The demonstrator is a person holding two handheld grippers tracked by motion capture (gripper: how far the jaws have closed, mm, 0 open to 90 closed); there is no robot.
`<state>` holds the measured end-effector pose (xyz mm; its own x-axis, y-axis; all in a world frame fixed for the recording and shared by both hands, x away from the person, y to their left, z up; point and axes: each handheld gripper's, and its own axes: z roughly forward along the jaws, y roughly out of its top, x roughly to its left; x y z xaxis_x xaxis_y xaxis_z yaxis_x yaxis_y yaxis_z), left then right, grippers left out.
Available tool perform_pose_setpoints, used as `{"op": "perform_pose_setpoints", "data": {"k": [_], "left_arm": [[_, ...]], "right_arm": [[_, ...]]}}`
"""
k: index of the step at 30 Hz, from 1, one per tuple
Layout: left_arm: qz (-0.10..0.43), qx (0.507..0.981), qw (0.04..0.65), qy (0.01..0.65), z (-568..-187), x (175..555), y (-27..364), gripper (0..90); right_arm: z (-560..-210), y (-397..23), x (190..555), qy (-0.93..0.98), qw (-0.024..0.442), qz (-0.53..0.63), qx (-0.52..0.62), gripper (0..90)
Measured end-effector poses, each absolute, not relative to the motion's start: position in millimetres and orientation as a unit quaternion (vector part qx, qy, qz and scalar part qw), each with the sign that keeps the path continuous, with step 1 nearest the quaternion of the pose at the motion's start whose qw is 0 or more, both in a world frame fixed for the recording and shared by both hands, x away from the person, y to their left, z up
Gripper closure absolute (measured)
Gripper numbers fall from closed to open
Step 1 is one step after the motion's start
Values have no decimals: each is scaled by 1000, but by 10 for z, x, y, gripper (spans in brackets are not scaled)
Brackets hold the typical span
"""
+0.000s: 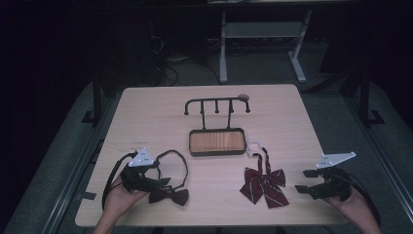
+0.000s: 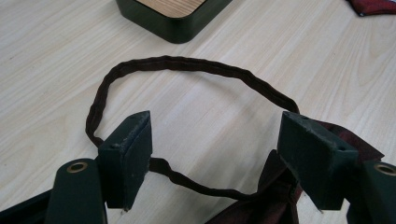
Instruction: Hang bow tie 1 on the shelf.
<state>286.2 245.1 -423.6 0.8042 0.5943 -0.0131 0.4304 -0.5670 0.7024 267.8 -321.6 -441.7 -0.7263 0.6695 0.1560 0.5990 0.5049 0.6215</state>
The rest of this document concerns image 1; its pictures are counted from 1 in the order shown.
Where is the grey tape piece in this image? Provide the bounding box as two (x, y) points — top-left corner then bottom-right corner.
(75, 191), (97, 201)

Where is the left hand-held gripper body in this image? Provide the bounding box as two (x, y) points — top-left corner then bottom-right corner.
(121, 147), (164, 193)

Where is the black bow tie with strap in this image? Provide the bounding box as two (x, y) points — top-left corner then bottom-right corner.
(148, 149), (190, 208)

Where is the person's right hand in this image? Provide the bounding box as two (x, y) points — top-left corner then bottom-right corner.
(322, 188), (369, 225)

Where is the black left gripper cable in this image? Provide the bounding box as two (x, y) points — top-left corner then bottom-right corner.
(101, 151), (139, 210)

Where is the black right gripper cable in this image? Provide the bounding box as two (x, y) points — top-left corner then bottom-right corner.
(339, 174), (382, 227)

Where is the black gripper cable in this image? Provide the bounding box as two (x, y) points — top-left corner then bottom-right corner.
(101, 151), (139, 210)
(339, 174), (382, 227)

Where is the person's left hand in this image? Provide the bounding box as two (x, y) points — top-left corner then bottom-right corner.
(102, 175), (150, 222)

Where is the tangle of floor cables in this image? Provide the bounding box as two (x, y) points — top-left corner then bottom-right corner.
(147, 30), (222, 86)

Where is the black metal stand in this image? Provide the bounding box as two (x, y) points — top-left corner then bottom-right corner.
(355, 66), (386, 127)
(81, 71), (105, 126)

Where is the dark red striped bow tie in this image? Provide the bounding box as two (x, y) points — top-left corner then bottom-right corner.
(239, 140), (290, 210)

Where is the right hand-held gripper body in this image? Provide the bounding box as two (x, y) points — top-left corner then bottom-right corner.
(312, 151), (357, 201)

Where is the black hook rack wooden tray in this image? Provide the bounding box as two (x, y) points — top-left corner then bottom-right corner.
(183, 94), (251, 158)

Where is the white metal desk frame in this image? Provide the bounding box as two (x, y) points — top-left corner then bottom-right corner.
(218, 9), (314, 84)

